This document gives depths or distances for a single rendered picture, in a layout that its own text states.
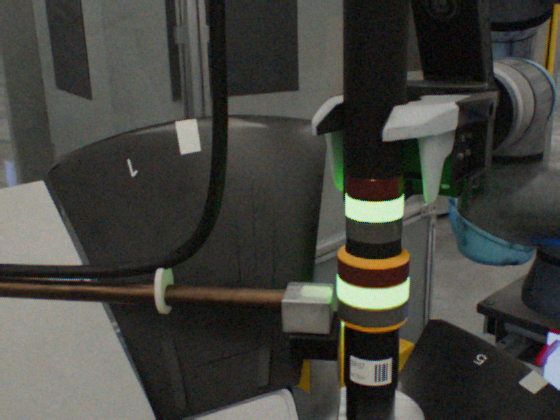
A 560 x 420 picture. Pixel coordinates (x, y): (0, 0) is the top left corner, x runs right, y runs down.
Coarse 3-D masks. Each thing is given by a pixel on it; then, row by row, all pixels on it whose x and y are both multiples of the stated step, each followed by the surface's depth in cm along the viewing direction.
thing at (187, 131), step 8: (184, 120) 50; (192, 120) 50; (176, 128) 50; (184, 128) 50; (192, 128) 50; (184, 136) 49; (192, 136) 49; (184, 144) 49; (192, 144) 49; (184, 152) 49
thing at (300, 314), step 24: (288, 288) 39; (288, 312) 37; (312, 312) 37; (336, 312) 40; (312, 336) 37; (336, 336) 37; (312, 360) 38; (336, 360) 37; (312, 384) 39; (336, 384) 38; (312, 408) 39; (336, 408) 39; (408, 408) 41
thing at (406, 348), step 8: (400, 344) 88; (408, 344) 88; (400, 352) 86; (408, 352) 87; (304, 360) 91; (400, 360) 86; (304, 368) 92; (400, 368) 87; (304, 376) 92; (304, 384) 93; (344, 384) 86
